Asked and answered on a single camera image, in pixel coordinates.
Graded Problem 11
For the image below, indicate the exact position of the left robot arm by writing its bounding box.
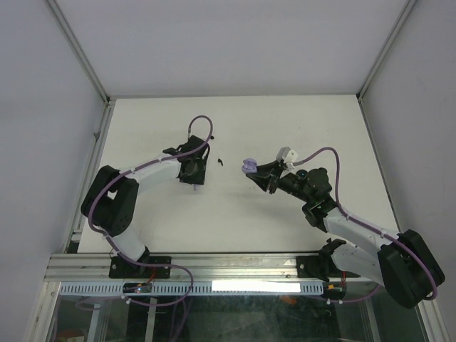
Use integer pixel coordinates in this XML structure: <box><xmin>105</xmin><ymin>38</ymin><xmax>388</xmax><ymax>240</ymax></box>
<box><xmin>81</xmin><ymin>135</ymin><xmax>210</xmax><ymax>277</ymax></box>

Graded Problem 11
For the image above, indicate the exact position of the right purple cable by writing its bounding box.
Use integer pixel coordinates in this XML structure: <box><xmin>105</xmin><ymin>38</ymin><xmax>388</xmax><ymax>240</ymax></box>
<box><xmin>295</xmin><ymin>147</ymin><xmax>441</xmax><ymax>300</ymax></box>

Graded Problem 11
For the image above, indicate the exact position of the grey slotted cable duct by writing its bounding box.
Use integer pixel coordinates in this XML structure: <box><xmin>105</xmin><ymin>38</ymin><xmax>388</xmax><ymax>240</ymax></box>
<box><xmin>60</xmin><ymin>280</ymin><xmax>323</xmax><ymax>297</ymax></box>

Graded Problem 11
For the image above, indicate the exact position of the lilac round charging case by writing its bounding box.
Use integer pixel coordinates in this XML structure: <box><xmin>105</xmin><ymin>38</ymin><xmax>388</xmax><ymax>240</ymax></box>
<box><xmin>242</xmin><ymin>158</ymin><xmax>257</xmax><ymax>175</ymax></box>

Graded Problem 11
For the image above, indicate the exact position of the black base bracket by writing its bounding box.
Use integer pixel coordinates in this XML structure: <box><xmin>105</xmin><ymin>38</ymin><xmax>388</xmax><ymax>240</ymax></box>
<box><xmin>296</xmin><ymin>255</ymin><xmax>326</xmax><ymax>280</ymax></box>
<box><xmin>108</xmin><ymin>255</ymin><xmax>172</xmax><ymax>279</ymax></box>

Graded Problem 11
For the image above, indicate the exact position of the purple cable under rail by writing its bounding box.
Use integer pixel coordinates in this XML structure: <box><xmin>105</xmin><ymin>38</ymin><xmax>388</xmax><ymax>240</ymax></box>
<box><xmin>117</xmin><ymin>263</ymin><xmax>195</xmax><ymax>342</ymax></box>

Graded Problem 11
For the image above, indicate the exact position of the aluminium mounting rail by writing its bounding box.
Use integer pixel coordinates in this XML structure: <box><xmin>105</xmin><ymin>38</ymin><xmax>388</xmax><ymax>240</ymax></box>
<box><xmin>43</xmin><ymin>251</ymin><xmax>385</xmax><ymax>283</ymax></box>

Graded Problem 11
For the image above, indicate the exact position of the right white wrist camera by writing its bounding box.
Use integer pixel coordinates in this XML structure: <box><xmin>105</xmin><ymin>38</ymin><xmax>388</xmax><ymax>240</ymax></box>
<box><xmin>276</xmin><ymin>147</ymin><xmax>298</xmax><ymax>170</ymax></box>

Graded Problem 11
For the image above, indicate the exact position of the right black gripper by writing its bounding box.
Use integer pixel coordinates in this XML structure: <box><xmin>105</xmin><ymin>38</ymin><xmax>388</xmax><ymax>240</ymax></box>
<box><xmin>246</xmin><ymin>159</ymin><xmax>314</xmax><ymax>204</ymax></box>

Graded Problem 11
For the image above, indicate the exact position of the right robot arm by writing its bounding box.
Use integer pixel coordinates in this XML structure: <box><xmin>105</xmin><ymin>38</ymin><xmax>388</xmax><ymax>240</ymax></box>
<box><xmin>242</xmin><ymin>159</ymin><xmax>445</xmax><ymax>309</ymax></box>

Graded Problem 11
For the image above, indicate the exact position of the right black base bracket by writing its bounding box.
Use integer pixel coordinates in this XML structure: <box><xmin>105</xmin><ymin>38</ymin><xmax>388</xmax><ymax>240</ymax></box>
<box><xmin>296</xmin><ymin>255</ymin><xmax>326</xmax><ymax>280</ymax></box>

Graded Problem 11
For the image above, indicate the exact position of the left black base bracket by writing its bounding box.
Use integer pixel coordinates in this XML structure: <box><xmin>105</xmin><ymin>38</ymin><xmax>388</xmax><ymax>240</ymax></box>
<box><xmin>108</xmin><ymin>255</ymin><xmax>172</xmax><ymax>279</ymax></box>

